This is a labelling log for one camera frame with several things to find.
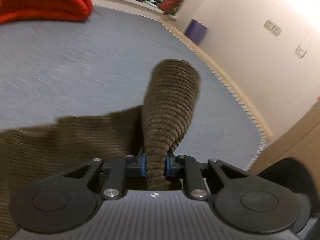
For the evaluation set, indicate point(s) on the wooden bed frame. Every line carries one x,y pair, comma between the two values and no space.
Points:
224,78

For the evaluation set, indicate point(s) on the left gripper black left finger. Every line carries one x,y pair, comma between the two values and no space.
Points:
69,199

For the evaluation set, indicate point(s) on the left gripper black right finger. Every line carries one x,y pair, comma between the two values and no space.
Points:
246,202

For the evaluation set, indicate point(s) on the grey bed mattress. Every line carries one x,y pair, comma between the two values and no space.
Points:
51,69

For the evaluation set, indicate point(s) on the brown corduroy pants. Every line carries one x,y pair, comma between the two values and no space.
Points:
158,126

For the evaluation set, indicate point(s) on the white wall socket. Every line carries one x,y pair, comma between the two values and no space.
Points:
300,52

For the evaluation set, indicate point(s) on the window sill ledge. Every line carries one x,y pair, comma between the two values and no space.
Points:
135,7

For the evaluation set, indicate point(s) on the white wall switch plate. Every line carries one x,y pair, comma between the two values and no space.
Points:
272,28

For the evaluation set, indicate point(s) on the red folded quilt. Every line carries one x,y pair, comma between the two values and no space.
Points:
56,10

